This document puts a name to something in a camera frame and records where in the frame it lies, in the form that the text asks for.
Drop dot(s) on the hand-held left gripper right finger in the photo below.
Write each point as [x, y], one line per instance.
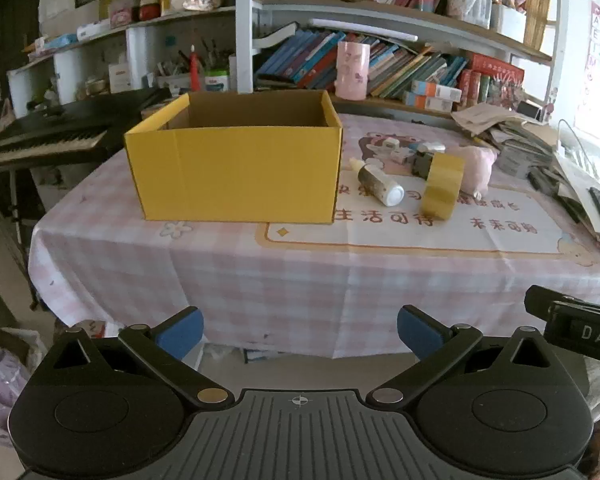
[420, 332]

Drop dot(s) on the small pink box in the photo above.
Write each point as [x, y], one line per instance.
[120, 17]

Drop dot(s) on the white light bar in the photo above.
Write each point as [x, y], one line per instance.
[362, 29]

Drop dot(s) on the row of leaning books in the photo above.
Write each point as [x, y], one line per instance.
[310, 57]

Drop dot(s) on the small white bottle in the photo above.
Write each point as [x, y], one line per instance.
[377, 182]

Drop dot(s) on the red flat box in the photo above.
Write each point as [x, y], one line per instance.
[495, 66]

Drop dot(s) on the pile of papers and booklets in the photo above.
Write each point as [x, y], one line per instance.
[520, 135]

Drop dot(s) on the blue tissue pack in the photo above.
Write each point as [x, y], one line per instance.
[60, 41]

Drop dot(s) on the white orange carton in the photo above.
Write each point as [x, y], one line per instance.
[427, 101]
[437, 90]

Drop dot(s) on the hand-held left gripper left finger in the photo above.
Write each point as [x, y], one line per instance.
[182, 332]

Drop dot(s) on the wooden slat box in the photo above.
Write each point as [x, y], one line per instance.
[536, 10]

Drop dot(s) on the pink printed cup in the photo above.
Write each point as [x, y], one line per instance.
[352, 72]

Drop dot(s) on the white storage container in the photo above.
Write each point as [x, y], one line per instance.
[507, 22]

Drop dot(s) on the dark wooden door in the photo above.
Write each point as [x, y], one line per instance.
[10, 20]

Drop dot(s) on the yellow tape roll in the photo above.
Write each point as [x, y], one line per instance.
[447, 167]

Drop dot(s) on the purple bag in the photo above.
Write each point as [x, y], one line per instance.
[0, 385]

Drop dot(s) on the black keyboard stand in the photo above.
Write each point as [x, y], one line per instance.
[14, 200]

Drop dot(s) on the red slim bottle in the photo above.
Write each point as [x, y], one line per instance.
[195, 70]

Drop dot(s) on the black electronic keyboard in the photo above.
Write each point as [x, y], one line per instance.
[55, 130]

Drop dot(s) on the white jar green lid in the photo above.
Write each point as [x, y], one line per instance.
[216, 82]

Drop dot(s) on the red round jar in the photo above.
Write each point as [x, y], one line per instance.
[150, 10]

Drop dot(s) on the white cubby shelf unit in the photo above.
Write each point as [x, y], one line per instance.
[137, 55]

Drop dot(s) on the pink plush toy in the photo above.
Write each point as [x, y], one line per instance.
[477, 167]

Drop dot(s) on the white flat box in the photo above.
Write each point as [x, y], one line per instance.
[92, 31]

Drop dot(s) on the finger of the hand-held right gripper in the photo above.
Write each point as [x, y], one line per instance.
[539, 302]

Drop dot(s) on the white basket with pens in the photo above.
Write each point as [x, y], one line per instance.
[472, 10]

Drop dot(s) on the white frame wooden bookshelf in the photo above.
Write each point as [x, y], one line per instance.
[244, 35]

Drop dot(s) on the white box red label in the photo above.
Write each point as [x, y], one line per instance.
[119, 79]

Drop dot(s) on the small white toy block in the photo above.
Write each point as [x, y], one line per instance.
[391, 143]

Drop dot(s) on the row of upright colourful books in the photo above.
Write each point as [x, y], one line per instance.
[490, 90]

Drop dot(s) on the small dark box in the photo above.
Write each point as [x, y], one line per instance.
[421, 165]

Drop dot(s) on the yellow cardboard box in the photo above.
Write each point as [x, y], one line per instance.
[230, 175]

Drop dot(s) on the white pen holder with pens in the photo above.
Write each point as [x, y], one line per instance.
[172, 80]

